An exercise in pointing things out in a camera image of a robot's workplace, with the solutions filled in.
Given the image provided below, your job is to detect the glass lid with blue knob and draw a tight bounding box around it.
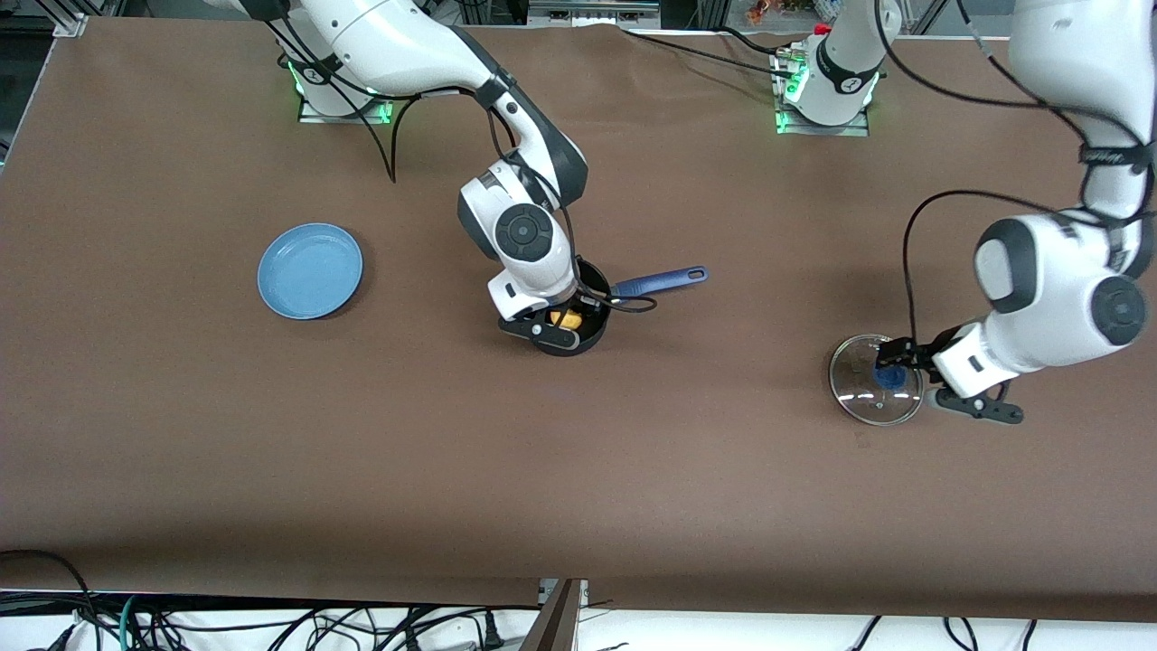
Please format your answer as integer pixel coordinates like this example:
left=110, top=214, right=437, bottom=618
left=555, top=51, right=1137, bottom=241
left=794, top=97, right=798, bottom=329
left=828, top=334, right=926, bottom=428

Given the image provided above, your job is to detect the brown table cover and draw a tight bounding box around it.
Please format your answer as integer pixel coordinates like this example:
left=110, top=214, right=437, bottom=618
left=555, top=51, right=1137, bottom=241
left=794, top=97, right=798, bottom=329
left=0, top=16, right=1157, bottom=625

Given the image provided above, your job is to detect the blue round plate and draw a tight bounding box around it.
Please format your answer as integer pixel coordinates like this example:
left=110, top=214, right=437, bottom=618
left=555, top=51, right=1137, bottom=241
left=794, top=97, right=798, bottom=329
left=257, top=222, right=365, bottom=322

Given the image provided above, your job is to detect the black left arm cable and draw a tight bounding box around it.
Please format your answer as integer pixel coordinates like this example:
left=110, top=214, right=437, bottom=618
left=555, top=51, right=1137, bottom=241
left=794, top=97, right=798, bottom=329
left=875, top=0, right=1154, bottom=350

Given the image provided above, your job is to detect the dark pot with blue handle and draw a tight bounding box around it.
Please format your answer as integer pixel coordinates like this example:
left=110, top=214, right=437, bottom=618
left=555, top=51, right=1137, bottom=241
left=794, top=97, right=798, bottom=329
left=533, top=259, right=711, bottom=358

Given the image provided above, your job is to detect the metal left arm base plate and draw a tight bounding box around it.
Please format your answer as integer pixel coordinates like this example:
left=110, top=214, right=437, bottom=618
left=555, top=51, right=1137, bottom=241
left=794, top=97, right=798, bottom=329
left=775, top=50, right=871, bottom=137

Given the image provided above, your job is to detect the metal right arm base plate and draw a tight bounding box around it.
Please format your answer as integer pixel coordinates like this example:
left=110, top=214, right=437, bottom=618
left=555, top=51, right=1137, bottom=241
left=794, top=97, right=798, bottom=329
left=297, top=54, right=397, bottom=125

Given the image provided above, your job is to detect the aluminium rail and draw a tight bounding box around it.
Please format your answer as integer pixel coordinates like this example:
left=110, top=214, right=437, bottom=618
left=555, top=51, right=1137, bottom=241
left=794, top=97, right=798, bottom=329
left=527, top=0, right=663, bottom=28

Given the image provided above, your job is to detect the long black table cable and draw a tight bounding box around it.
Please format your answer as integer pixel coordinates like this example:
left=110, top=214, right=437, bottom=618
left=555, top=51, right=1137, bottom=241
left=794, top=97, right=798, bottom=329
left=622, top=30, right=783, bottom=73

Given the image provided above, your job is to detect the aluminium post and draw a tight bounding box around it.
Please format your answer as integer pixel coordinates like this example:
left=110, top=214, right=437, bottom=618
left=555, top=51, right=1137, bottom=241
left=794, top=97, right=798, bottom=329
left=518, top=579, right=590, bottom=651

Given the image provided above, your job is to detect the short black table cable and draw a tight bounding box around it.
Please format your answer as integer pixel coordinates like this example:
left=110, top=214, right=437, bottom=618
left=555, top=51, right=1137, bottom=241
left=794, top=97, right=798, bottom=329
left=721, top=25, right=798, bottom=55

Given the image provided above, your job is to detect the black looped floor cable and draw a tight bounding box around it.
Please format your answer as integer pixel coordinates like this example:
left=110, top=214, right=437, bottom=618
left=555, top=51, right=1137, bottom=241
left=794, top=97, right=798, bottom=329
left=0, top=549, right=100, bottom=651

